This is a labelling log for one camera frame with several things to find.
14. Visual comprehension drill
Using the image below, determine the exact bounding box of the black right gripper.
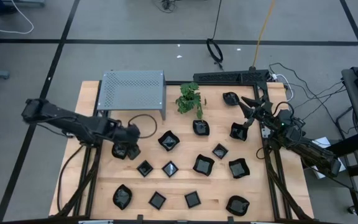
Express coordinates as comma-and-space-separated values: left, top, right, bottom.
239, 94, 282, 129

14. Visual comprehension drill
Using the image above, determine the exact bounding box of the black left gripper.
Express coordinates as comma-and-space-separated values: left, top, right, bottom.
109, 119, 142, 161

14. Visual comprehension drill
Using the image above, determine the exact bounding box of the black oval mini plate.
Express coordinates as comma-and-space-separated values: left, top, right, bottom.
225, 195, 250, 217
112, 184, 134, 211
111, 142, 129, 161
222, 91, 241, 106

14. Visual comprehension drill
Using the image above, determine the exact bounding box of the black perforated metal box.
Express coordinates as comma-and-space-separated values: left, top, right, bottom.
193, 69, 270, 84

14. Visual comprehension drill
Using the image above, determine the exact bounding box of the grey perforated metal shelf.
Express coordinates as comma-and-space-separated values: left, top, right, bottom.
96, 70, 167, 121

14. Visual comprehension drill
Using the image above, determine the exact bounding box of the green potted plant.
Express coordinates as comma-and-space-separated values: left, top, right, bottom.
175, 82, 207, 121

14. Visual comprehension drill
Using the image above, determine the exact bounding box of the white paper sheet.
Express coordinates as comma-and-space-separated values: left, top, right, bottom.
309, 136, 346, 180

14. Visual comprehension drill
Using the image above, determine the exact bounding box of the black desk crossbar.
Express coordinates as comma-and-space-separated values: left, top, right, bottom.
327, 133, 358, 158

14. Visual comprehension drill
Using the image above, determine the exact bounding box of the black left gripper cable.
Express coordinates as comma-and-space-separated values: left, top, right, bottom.
127, 113, 158, 139

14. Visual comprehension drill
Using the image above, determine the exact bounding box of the white power cable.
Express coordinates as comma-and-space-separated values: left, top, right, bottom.
270, 73, 294, 103

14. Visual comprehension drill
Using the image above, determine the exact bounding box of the black aluminium table frame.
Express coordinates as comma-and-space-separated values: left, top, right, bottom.
50, 80, 315, 224

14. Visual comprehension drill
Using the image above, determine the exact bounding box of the black floor cable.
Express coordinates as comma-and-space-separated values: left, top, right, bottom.
268, 62, 347, 123

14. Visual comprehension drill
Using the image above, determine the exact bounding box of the black hanging cable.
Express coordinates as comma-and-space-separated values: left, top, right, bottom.
206, 0, 225, 71

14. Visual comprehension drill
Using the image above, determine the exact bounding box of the black arm base cable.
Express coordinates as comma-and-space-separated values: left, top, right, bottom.
56, 143, 86, 215

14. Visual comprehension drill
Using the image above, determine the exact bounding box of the yellow hanging cable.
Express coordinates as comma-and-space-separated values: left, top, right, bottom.
252, 0, 277, 71

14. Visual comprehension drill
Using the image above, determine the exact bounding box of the black cable bundle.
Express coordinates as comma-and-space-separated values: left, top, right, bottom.
152, 0, 180, 14

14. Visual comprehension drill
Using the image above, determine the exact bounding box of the white floor cable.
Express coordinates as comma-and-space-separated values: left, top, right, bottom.
0, 0, 35, 35

